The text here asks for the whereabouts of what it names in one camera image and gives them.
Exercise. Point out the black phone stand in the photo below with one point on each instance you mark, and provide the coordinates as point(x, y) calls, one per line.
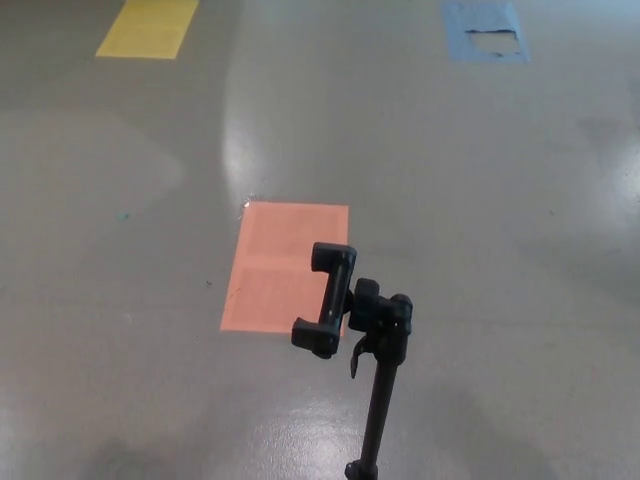
point(385, 360)

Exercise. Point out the orange floor paper sheet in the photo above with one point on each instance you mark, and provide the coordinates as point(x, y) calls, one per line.
point(280, 265)

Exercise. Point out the torn blue floor sheet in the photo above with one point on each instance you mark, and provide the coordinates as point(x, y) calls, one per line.
point(462, 15)

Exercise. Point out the yellow floor paper sheet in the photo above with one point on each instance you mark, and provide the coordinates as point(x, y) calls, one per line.
point(147, 27)

